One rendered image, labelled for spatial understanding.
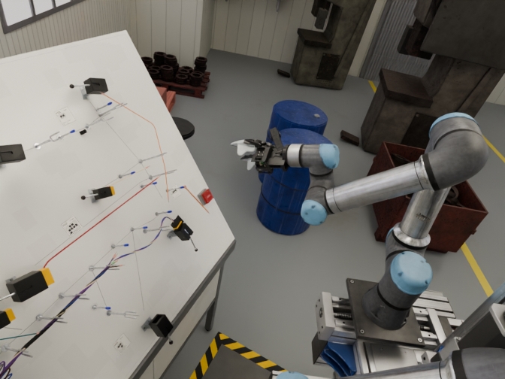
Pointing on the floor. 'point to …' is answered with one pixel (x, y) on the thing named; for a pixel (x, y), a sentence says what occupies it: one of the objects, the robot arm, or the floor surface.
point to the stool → (186, 129)
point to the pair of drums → (297, 114)
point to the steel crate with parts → (391, 160)
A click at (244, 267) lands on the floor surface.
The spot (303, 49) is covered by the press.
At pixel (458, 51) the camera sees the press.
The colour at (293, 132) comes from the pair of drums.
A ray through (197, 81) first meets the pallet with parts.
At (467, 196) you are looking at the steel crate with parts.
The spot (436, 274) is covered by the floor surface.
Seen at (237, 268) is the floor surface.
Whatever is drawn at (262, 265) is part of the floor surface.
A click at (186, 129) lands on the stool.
